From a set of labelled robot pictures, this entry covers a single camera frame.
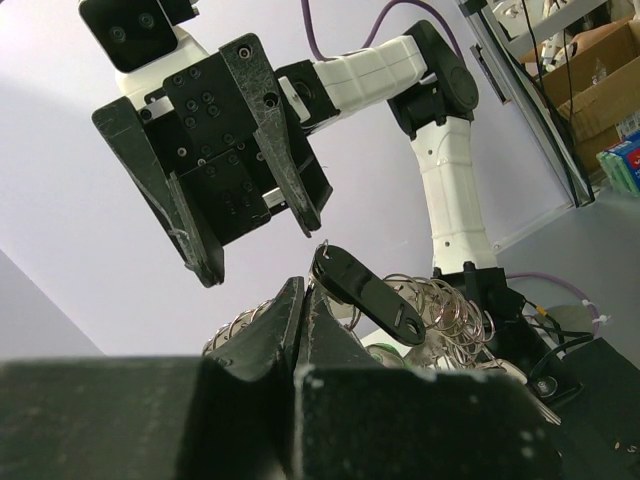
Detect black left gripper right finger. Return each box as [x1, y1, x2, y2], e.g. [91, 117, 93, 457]
[294, 290, 561, 479]

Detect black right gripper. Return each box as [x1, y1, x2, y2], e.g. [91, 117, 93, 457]
[92, 33, 333, 288]

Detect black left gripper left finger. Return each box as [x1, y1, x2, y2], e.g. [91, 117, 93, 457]
[1, 277, 305, 479]

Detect black key tag with key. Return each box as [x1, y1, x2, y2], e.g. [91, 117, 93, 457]
[311, 242, 426, 347]

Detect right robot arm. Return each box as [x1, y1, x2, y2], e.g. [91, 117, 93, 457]
[92, 21, 497, 287]

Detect green key tag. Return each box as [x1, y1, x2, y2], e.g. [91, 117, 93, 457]
[365, 343, 405, 368]

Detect green and blue packages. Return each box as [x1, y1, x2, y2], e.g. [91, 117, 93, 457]
[596, 135, 639, 198]

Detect cardboard box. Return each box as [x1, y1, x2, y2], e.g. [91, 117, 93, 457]
[542, 20, 639, 173]

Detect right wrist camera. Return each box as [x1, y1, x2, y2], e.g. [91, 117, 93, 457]
[77, 0, 209, 101]

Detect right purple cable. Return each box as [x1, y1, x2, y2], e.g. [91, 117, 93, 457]
[299, 0, 464, 64]

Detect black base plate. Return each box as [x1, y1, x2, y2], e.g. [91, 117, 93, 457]
[432, 264, 640, 480]

